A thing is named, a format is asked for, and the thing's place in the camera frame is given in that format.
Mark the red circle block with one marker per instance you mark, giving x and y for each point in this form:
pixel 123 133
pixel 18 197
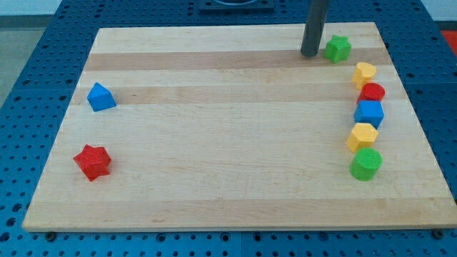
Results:
pixel 371 92

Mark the wooden board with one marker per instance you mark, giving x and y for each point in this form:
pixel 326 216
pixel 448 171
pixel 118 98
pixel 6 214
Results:
pixel 230 128

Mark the blue triangle block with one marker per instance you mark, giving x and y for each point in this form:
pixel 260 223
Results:
pixel 100 98

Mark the yellow hexagon block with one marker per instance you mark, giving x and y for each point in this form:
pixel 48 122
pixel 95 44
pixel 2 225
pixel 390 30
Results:
pixel 362 135

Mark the green star block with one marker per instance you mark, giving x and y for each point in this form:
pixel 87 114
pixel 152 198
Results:
pixel 338 49

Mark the red star block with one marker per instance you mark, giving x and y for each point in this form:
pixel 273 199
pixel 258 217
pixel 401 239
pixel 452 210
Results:
pixel 93 162

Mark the blue cube block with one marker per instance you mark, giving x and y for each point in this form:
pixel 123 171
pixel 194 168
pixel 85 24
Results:
pixel 369 112

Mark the green cylinder block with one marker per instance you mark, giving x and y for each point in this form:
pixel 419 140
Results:
pixel 365 164

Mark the yellow heart block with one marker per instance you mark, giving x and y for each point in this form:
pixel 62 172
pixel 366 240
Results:
pixel 363 74

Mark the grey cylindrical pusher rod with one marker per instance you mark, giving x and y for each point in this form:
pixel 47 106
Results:
pixel 315 22

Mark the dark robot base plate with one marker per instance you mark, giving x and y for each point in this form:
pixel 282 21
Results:
pixel 236 5

